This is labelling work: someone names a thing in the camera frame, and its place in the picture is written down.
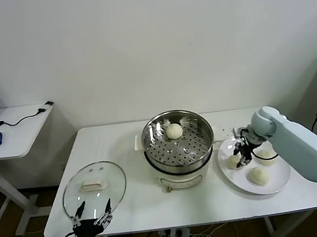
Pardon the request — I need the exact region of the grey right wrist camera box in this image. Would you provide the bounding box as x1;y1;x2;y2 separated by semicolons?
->
231;126;250;139

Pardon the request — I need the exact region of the black cable with usb adapter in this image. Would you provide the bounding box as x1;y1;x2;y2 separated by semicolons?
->
0;100;56;129

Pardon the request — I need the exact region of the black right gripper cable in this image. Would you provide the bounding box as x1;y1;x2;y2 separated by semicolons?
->
251;150;279;163

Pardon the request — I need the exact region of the white power strip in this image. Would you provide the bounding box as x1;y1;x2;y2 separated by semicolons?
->
157;225;197;237

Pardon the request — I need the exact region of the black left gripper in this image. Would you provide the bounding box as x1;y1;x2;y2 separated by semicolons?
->
68;198;116;237

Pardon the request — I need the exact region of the stainless steel steamer basket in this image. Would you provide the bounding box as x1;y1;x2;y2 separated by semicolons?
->
130;104;226;173

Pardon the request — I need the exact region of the white side desk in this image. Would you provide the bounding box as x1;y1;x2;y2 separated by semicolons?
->
0;102;69;237

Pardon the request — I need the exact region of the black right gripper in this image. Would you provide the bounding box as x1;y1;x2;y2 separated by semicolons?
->
231;137;254;169

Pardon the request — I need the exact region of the white round plate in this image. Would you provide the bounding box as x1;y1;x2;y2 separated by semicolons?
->
215;128;295;201

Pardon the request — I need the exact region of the white steamed baozi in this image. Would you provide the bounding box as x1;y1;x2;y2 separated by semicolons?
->
227;154;244;170
253;147;278;168
164;122;183;141
245;165;272;188

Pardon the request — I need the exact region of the white electric cooker base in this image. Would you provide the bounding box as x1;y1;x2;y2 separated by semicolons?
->
144;143;217;196

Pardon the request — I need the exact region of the glass lid with white handle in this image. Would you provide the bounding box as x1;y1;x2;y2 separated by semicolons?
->
58;157;130;220

